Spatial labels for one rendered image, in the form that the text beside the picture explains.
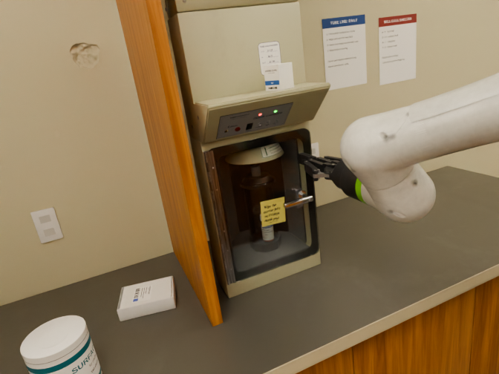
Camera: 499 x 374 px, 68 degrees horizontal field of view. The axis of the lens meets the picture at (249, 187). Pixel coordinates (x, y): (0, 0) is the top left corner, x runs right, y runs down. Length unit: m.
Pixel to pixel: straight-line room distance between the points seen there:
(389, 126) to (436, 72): 1.42
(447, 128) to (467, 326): 0.88
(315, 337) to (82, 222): 0.87
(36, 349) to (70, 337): 0.07
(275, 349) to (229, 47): 0.73
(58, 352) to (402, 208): 0.73
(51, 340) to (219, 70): 0.71
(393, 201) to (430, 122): 0.17
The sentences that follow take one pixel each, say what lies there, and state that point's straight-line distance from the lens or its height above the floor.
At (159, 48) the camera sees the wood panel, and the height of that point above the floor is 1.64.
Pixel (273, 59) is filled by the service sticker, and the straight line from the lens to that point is 1.01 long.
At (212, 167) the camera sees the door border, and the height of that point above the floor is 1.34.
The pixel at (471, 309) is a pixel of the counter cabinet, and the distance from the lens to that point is 1.35.
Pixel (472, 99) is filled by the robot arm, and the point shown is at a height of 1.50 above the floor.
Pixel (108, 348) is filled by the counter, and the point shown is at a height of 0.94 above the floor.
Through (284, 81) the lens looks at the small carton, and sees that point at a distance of 0.92.
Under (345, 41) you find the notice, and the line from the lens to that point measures 1.67.
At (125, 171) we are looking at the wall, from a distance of 1.37.
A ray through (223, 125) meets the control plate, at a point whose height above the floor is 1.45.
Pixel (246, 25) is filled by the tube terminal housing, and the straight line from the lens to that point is 0.98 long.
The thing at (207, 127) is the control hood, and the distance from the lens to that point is 0.87.
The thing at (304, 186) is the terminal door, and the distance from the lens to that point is 1.08.
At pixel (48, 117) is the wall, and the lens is 1.34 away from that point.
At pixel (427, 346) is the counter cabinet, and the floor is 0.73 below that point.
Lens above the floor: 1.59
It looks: 19 degrees down
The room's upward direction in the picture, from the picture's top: 8 degrees counter-clockwise
